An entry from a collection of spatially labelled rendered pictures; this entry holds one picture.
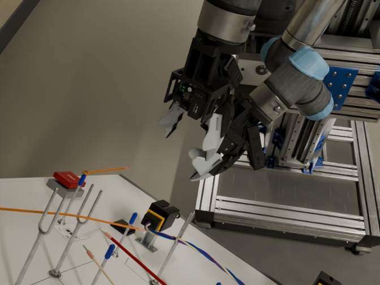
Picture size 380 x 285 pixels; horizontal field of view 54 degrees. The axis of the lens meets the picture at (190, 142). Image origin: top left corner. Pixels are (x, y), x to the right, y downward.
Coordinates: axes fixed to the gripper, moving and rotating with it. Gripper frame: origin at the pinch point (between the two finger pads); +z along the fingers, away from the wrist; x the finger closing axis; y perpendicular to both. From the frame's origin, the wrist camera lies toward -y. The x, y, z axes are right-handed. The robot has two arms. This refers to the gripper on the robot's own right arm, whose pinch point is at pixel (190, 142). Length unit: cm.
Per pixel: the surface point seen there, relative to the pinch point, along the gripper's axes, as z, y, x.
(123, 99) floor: 83, -132, -104
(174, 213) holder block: 15.2, 1.2, 2.2
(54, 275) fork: 12.5, 27.2, -2.4
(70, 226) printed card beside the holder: 18.3, 15.2, -10.6
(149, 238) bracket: 22.4, 3.8, -0.2
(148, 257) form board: 21.6, 8.1, 2.6
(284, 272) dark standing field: 95, -89, 33
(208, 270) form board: 26.2, -1.7, 12.5
